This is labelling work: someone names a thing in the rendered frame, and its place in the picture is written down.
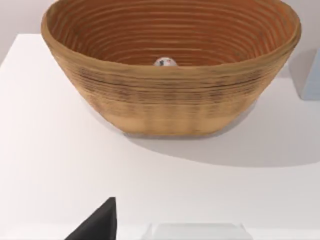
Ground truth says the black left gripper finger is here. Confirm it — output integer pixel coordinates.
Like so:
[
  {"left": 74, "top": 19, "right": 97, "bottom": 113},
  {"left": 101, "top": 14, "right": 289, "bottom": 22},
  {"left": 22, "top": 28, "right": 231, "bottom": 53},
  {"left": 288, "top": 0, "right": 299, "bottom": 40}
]
[{"left": 64, "top": 196, "right": 118, "bottom": 240}]

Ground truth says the brown woven basket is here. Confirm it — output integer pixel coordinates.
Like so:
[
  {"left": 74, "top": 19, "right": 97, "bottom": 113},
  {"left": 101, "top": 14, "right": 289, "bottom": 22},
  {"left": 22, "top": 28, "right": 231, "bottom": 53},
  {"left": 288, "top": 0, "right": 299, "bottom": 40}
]
[{"left": 40, "top": 0, "right": 302, "bottom": 140}]

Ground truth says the white patterned ball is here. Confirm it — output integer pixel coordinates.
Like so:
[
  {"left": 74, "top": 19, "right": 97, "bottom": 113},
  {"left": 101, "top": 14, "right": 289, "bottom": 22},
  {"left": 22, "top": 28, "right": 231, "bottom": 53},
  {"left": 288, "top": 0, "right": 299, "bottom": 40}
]
[{"left": 152, "top": 56, "right": 178, "bottom": 68}]

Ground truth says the light blue box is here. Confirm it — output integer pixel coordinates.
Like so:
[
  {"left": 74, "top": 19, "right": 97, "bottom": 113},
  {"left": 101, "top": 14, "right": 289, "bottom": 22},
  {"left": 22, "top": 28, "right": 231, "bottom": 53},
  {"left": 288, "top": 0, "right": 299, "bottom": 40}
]
[{"left": 298, "top": 48, "right": 320, "bottom": 101}]

